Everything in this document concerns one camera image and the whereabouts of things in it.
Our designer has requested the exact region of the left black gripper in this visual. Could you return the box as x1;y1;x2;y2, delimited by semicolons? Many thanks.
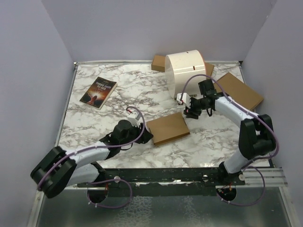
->
120;121;153;147

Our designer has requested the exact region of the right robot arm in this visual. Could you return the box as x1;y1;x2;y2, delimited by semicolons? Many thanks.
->
177;79;278;185

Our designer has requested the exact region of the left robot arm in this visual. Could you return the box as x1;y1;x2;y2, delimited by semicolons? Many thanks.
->
30;120;153;199

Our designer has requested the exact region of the white cylindrical bread box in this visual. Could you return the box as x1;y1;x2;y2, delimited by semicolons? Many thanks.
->
165;50;207;99

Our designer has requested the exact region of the closed brown cardboard box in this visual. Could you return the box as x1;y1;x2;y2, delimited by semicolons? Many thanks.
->
216;72;264;110

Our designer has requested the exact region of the small brown box behind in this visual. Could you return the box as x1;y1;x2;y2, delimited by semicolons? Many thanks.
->
151;55;165;72

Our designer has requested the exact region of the brown cardboard piece behind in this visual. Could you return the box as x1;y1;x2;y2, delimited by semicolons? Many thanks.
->
205;63;214;76

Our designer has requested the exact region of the dark paperback book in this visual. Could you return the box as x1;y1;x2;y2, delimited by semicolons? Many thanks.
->
80;77;117;110

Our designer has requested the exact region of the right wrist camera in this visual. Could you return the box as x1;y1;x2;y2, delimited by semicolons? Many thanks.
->
176;93;191;108

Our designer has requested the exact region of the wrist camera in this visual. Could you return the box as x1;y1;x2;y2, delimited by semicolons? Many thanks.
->
176;93;191;108
127;111;141;128

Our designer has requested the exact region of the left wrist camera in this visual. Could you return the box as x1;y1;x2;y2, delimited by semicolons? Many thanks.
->
127;111;141;128

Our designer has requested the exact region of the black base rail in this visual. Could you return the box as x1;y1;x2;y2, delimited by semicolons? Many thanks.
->
77;164;245;197

